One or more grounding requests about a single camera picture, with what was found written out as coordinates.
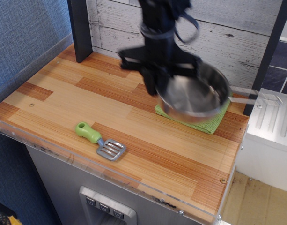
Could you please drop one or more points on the green handled toy spatula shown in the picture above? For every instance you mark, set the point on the green handled toy spatula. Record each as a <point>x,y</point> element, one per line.
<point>109,149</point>

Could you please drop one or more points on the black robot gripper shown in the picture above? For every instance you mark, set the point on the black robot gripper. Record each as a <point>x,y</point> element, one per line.
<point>158,61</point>

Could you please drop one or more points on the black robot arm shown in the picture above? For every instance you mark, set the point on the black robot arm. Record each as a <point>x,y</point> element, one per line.
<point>159,17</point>

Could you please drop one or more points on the green microfiber cloth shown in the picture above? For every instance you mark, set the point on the green microfiber cloth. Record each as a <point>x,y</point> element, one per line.
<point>208,126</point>

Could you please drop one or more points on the dark left support post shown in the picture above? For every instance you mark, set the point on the dark left support post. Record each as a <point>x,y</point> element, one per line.
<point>80,29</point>

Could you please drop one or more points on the dark support post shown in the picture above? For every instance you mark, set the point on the dark support post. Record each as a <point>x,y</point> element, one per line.
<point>80,29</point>
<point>271,46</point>

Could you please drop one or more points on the yellow black object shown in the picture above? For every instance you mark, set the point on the yellow black object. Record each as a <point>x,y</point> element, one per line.
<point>9,219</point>

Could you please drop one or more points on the white ribbed side cabinet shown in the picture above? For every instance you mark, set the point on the white ribbed side cabinet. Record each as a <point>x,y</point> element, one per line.
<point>263,155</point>

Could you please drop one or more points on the stainless steel pan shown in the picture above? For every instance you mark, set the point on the stainless steel pan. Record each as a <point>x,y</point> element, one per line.
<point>196,99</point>

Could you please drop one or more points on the dark right support post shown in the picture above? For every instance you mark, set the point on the dark right support post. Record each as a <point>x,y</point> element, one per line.
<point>271,46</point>

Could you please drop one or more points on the silver dispenser button panel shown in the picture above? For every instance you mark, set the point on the silver dispenser button panel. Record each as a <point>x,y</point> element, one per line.
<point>102,210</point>

